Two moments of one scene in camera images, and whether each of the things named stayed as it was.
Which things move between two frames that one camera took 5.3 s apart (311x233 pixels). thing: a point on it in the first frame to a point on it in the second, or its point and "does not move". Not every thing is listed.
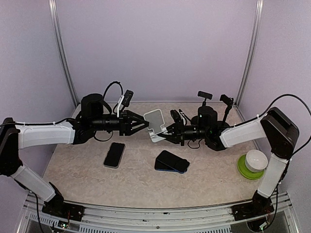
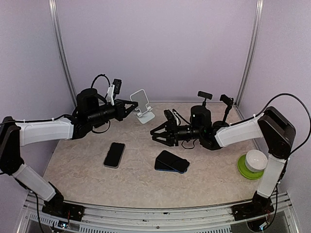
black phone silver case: x=114 y=155 does not move
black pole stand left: x=206 y=95 does not move
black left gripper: x=125 y=117 to x=121 y=110
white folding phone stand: x=155 y=120 to x=143 y=112
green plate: x=245 y=172 does not move
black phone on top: x=173 y=161 does not move
